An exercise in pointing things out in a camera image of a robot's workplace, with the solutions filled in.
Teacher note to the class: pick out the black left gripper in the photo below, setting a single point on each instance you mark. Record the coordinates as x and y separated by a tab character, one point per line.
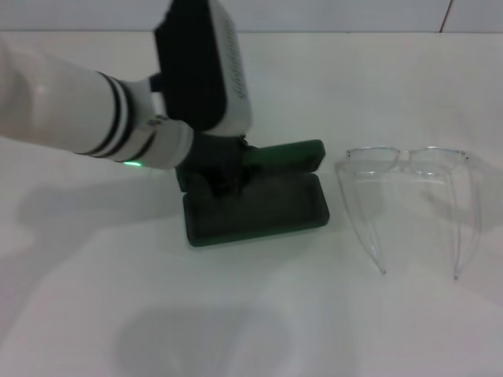
216	155

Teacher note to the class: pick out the green glasses case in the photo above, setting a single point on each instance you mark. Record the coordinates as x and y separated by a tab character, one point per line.
255	212

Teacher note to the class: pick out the clear white glasses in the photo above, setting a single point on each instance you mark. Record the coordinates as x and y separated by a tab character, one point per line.
373	150

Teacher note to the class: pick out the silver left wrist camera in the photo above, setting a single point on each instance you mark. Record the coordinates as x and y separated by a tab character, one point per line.
196	70

